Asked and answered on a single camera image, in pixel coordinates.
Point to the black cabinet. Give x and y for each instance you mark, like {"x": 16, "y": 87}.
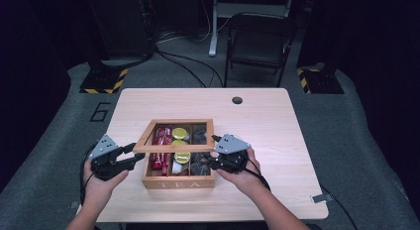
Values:
{"x": 122, "y": 22}

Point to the yellow-lid capsule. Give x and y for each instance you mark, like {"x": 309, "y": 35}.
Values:
{"x": 179, "y": 142}
{"x": 180, "y": 133}
{"x": 182, "y": 157}

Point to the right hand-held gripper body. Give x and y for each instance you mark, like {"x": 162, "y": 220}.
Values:
{"x": 231, "y": 144}

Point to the person's right hand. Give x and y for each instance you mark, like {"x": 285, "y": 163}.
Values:
{"x": 246, "y": 180}

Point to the person's left hand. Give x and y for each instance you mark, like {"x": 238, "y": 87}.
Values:
{"x": 99, "y": 190}

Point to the black folding chair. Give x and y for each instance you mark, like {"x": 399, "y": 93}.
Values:
{"x": 259, "y": 41}

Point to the wooden box with glass lid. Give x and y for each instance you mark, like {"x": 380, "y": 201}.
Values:
{"x": 178, "y": 183}

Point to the red stick packet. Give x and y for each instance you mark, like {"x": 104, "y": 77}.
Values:
{"x": 166, "y": 136}
{"x": 157, "y": 164}

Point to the black stand base striped edge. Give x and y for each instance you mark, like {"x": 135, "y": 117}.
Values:
{"x": 102, "y": 81}
{"x": 320, "y": 81}

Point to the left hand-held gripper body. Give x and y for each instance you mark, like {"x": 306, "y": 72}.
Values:
{"x": 104, "y": 147}

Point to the grey table clip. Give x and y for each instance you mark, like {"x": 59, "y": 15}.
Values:
{"x": 322, "y": 198}

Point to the pile of dark packets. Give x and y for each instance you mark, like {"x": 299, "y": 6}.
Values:
{"x": 199, "y": 167}

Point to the white desk frame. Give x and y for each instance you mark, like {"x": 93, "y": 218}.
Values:
{"x": 214, "y": 31}

